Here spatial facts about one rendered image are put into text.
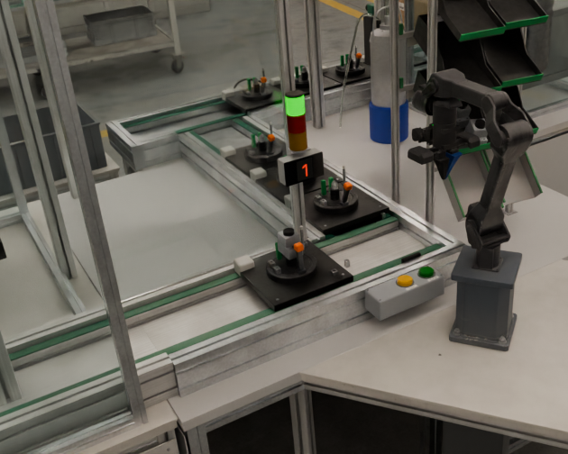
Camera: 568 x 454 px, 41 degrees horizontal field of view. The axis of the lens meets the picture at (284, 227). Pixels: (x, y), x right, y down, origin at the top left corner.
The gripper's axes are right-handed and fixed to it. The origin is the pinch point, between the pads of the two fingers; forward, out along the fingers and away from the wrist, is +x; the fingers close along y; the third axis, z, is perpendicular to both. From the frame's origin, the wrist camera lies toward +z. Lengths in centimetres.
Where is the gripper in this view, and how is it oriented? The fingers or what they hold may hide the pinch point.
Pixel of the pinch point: (444, 166)
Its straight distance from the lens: 194.4
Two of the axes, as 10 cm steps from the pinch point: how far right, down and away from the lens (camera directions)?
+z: -4.8, -3.8, 7.9
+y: -8.7, 3.0, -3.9
